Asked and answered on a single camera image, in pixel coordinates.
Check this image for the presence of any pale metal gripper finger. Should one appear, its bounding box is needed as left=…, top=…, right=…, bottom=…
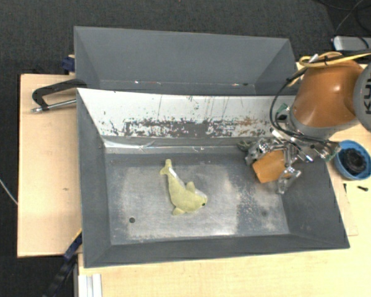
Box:
left=245, top=139, right=270, bottom=165
left=276, top=165, right=303, bottom=195

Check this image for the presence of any orange plastic cup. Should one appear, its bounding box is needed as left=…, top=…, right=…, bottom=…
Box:
left=252, top=149, right=288, bottom=184

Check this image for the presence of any blue round bowl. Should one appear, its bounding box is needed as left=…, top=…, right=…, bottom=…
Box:
left=333, top=139, right=371, bottom=181

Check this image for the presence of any black round part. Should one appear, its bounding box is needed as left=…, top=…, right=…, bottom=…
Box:
left=343, top=149, right=368, bottom=175

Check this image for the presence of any yellow-green plush dolphin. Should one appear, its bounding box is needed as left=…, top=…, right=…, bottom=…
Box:
left=159, top=158, right=209, bottom=217

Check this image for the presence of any grey metal bin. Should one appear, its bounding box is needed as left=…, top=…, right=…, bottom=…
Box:
left=72, top=25, right=351, bottom=269

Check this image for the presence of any pale wood flat board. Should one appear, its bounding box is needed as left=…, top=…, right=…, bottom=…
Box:
left=17, top=73, right=359, bottom=258

